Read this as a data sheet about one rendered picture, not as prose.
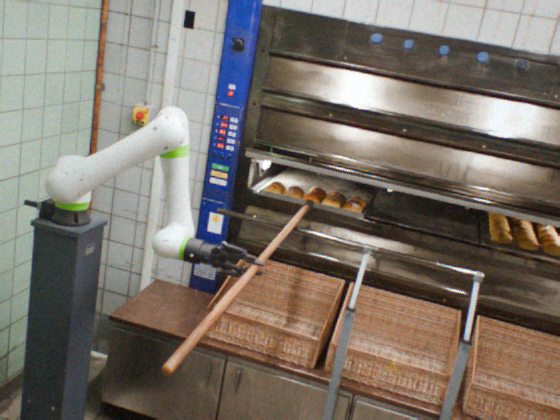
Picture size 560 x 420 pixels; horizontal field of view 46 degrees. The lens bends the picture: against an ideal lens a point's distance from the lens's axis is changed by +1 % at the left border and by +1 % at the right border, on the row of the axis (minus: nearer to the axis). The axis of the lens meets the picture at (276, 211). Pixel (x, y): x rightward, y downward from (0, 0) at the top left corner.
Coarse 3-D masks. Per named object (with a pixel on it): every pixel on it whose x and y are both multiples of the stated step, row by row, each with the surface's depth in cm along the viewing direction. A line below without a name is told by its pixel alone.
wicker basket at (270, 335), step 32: (224, 288) 323; (256, 288) 344; (288, 288) 340; (320, 288) 337; (224, 320) 306; (256, 320) 301; (288, 320) 339; (320, 320) 336; (288, 352) 300; (320, 352) 308
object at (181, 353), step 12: (300, 216) 305; (288, 228) 284; (276, 240) 266; (264, 252) 251; (252, 264) 237; (252, 276) 231; (240, 288) 217; (228, 300) 206; (216, 312) 196; (204, 324) 188; (192, 336) 180; (180, 348) 173; (192, 348) 177; (168, 360) 167; (180, 360) 169; (168, 372) 164
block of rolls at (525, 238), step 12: (492, 216) 361; (504, 216) 367; (492, 228) 343; (504, 228) 337; (516, 228) 351; (528, 228) 350; (540, 228) 357; (552, 228) 356; (504, 240) 327; (516, 240) 336; (528, 240) 324; (540, 240) 341; (552, 240) 331; (552, 252) 322
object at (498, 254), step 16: (256, 192) 341; (288, 208) 337; (352, 224) 329; (368, 224) 327; (384, 224) 325; (432, 240) 321; (448, 240) 319; (464, 240) 322; (496, 256) 314; (512, 256) 312; (528, 256) 315
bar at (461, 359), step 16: (272, 224) 301; (336, 240) 294; (352, 240) 294; (400, 256) 288; (464, 272) 282; (352, 304) 279; (352, 320) 277; (464, 336) 270; (336, 352) 282; (464, 352) 267; (336, 368) 284; (464, 368) 269; (336, 384) 286; (448, 384) 276; (448, 400) 274; (448, 416) 276
